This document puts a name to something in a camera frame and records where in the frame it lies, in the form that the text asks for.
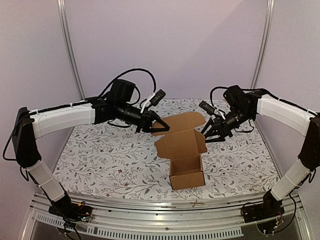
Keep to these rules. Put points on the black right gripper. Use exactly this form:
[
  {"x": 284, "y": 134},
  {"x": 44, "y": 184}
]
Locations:
[{"x": 221, "y": 127}]

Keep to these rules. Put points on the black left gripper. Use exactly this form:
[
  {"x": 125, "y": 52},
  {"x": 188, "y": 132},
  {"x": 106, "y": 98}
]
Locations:
[{"x": 147, "y": 118}]

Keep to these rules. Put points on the brown cardboard box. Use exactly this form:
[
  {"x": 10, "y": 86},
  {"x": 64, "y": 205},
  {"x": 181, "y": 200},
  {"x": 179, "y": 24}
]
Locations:
[{"x": 183, "y": 145}]

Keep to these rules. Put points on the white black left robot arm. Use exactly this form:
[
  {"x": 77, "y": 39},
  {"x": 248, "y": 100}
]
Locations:
[{"x": 32, "y": 125}]

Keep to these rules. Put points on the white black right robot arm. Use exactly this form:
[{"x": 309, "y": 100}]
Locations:
[{"x": 246, "y": 104}]

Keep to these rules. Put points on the floral patterned table mat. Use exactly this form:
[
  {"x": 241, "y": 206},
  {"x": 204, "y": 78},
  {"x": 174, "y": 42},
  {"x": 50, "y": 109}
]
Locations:
[{"x": 107, "y": 161}]

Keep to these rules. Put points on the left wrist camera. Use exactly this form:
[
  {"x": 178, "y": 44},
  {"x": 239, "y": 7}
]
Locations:
[{"x": 152, "y": 101}]

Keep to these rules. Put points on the aluminium front rail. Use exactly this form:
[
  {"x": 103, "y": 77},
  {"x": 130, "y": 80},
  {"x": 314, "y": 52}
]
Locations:
[{"x": 203, "y": 219}]

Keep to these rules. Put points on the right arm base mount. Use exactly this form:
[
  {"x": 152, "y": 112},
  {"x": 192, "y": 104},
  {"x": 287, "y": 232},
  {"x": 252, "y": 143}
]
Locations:
[{"x": 267, "y": 215}]

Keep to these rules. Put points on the right aluminium frame post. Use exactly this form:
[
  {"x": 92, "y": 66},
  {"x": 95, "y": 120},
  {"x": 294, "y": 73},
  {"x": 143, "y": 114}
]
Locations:
[{"x": 264, "y": 42}]

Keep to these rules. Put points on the aluminium frame post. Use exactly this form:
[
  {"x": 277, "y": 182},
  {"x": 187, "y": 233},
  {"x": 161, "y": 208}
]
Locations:
[
  {"x": 264, "y": 42},
  {"x": 63, "y": 18}
]

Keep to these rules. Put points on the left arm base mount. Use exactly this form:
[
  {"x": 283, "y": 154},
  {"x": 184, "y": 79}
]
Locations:
[{"x": 75, "y": 212}]

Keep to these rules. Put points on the left aluminium frame post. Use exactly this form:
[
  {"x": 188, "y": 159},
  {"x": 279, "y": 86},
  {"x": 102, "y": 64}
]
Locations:
[{"x": 63, "y": 18}]

